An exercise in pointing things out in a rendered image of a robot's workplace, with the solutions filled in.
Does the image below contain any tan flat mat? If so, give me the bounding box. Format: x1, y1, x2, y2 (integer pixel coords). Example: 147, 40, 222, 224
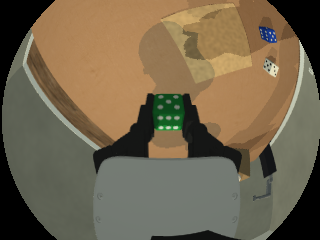
161, 3, 252, 84

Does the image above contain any blue die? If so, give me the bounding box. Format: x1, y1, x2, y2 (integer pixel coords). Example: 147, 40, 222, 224
259, 27, 277, 43

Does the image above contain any green die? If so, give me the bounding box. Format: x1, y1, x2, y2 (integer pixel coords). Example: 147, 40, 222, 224
153, 94, 185, 130

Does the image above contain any white die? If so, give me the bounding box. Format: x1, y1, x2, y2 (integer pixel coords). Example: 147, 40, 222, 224
263, 58, 279, 77

